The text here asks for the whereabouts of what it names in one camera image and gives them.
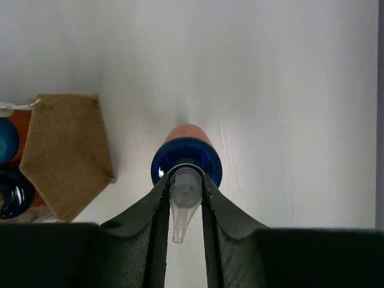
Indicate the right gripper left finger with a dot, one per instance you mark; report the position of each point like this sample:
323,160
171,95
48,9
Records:
135,256

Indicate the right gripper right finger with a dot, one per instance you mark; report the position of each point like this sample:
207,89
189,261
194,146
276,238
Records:
232,253

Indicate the burlap canvas tote bag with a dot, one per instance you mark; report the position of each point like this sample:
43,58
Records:
66,155

